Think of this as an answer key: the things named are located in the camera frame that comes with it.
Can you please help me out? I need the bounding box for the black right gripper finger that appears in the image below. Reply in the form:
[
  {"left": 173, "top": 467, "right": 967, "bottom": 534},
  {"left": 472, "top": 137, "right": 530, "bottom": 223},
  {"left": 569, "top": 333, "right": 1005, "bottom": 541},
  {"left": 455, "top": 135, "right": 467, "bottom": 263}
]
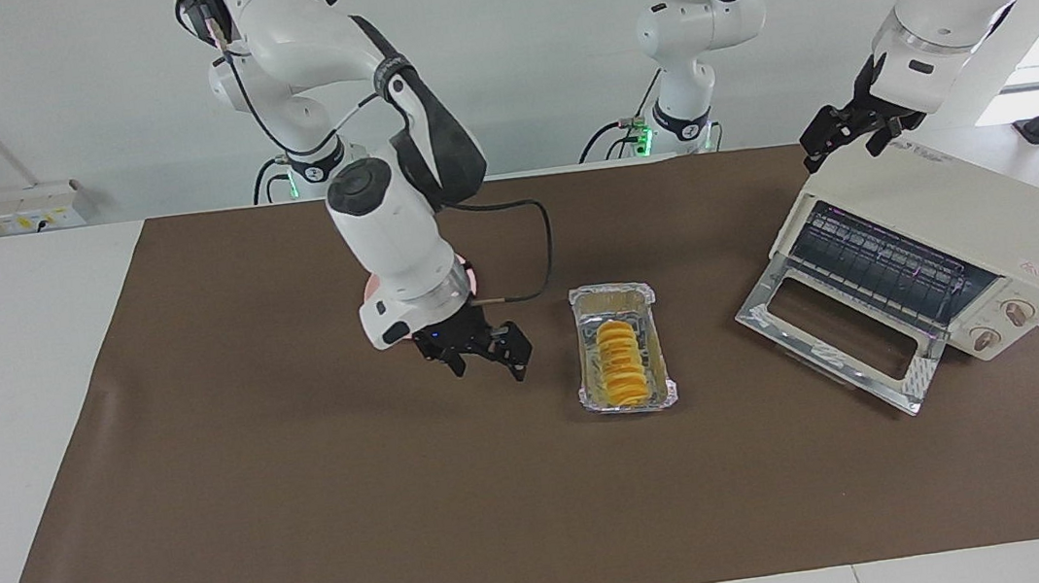
[
  {"left": 484, "top": 320, "right": 537, "bottom": 386},
  {"left": 433, "top": 348, "right": 471, "bottom": 381}
]

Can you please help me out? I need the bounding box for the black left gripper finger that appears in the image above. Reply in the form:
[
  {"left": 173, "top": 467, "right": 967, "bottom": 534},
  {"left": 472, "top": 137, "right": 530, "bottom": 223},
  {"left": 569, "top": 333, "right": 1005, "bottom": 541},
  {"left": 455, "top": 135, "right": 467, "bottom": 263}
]
[
  {"left": 797, "top": 101, "right": 868, "bottom": 174},
  {"left": 863, "top": 119, "right": 906, "bottom": 157}
]

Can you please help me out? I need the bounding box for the yellow sliced bread loaf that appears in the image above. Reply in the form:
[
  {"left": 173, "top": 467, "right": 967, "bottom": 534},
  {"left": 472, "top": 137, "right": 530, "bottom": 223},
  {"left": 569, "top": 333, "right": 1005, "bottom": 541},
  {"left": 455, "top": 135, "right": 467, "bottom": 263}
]
[{"left": 593, "top": 317, "right": 653, "bottom": 411}]

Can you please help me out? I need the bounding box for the aluminium foil baking tray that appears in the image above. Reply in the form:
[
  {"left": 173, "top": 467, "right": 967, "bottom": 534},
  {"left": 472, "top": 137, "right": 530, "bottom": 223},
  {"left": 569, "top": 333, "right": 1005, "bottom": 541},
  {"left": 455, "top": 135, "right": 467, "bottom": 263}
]
[{"left": 566, "top": 276, "right": 680, "bottom": 420}]

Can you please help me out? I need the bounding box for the cream toaster oven body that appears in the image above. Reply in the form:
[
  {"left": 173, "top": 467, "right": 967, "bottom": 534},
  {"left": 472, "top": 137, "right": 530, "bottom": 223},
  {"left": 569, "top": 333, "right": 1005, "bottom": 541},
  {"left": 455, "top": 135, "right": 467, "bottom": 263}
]
[{"left": 758, "top": 118, "right": 1039, "bottom": 386}]

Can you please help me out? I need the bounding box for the glass oven door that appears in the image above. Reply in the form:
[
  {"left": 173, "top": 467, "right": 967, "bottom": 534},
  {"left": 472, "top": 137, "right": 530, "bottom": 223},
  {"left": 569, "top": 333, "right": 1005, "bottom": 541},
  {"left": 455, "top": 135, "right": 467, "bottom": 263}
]
[{"left": 729, "top": 236, "right": 956, "bottom": 434}]

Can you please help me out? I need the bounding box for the pink round plate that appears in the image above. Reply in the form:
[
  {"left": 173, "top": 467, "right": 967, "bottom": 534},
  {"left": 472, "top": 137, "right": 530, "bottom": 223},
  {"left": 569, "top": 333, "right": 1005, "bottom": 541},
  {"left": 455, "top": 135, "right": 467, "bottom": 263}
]
[{"left": 359, "top": 256, "right": 482, "bottom": 310}]

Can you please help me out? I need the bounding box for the brown table mat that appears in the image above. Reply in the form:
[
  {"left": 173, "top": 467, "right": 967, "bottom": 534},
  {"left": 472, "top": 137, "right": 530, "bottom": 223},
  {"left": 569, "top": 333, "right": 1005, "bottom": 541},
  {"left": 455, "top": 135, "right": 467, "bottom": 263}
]
[{"left": 0, "top": 115, "right": 1039, "bottom": 583}]

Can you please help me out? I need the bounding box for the black right arm gripper cable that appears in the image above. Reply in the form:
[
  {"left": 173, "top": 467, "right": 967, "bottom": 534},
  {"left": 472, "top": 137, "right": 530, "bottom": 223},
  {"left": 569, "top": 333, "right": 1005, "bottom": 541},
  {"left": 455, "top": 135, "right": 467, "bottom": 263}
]
[{"left": 198, "top": 0, "right": 561, "bottom": 336}]

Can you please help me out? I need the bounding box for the metal wire oven rack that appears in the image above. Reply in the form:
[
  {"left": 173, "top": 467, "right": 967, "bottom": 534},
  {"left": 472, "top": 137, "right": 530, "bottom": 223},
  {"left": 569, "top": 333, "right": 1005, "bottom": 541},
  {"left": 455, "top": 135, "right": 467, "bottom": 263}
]
[{"left": 783, "top": 183, "right": 1004, "bottom": 349}]

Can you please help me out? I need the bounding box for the black left arm base cable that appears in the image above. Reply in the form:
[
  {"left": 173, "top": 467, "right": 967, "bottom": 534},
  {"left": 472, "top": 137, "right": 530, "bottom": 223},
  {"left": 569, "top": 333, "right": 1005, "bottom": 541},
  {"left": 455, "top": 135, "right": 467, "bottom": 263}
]
[{"left": 570, "top": 70, "right": 671, "bottom": 165}]

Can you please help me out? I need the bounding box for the black arm base cable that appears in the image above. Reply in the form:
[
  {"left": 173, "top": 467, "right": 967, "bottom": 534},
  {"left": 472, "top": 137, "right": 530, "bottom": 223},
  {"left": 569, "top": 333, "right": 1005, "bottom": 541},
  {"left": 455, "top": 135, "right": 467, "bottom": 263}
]
[
  {"left": 570, "top": 70, "right": 671, "bottom": 165},
  {"left": 248, "top": 154, "right": 294, "bottom": 205}
]

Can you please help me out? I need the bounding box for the black right arm base cable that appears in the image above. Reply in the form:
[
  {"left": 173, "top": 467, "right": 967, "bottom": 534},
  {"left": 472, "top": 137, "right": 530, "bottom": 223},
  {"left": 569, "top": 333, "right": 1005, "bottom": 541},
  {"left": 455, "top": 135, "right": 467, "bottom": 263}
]
[{"left": 248, "top": 154, "right": 294, "bottom": 205}]

